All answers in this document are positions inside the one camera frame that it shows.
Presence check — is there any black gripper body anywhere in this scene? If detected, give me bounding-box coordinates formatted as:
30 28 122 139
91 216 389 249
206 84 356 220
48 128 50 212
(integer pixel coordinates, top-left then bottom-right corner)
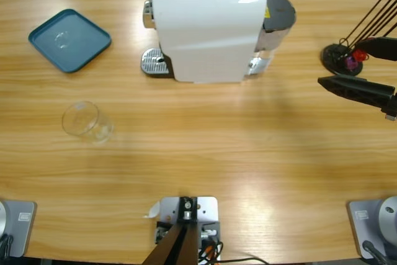
384 86 397 122

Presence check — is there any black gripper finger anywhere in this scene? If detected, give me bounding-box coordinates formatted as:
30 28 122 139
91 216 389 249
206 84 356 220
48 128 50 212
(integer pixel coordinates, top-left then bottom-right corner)
356 37 397 61
318 75 396 114

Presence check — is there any white capsule coffee machine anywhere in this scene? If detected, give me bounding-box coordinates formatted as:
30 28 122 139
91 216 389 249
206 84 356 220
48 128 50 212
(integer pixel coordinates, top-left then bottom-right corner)
141 0 268 85

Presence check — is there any clear glass cup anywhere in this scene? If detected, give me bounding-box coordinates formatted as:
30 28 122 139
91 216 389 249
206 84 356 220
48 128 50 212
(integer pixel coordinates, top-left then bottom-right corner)
61 100 115 146

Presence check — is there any grey arm base with disc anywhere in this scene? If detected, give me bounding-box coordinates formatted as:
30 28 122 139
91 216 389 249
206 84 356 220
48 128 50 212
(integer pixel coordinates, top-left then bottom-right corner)
0 200 38 259
346 195 397 260

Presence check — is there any black capsule holder with rods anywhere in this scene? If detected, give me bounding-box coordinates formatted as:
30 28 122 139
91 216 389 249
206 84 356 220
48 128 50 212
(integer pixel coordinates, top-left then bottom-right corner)
320 0 397 78

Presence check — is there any clear water tank dark lid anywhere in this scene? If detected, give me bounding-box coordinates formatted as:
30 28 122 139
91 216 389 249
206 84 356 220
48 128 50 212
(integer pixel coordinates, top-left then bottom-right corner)
248 0 297 76

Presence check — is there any white paper tag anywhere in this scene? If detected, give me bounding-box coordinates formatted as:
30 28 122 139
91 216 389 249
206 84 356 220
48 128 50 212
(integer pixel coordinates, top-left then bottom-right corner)
142 202 161 219

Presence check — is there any teal square tray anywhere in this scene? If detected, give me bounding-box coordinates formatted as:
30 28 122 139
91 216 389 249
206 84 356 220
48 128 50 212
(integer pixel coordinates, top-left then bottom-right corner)
27 9 112 74

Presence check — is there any black base cable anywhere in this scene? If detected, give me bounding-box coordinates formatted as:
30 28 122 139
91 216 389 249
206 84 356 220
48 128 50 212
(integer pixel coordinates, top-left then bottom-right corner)
0 233 14 259
362 240 390 265

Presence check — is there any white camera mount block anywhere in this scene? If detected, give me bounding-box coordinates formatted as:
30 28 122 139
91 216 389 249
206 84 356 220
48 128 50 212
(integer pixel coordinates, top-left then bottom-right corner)
158 195 220 262

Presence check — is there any thin black cable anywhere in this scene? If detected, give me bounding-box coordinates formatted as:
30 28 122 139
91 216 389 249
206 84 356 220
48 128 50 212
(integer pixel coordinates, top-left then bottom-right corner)
218 256 270 265

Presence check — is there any orange and black cable bundle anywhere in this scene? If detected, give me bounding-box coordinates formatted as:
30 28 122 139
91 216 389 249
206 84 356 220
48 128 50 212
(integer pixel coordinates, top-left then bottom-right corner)
197 240 225 263

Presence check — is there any dark camera post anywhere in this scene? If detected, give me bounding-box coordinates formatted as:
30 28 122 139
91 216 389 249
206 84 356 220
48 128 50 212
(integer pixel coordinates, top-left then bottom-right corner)
142 195 200 265

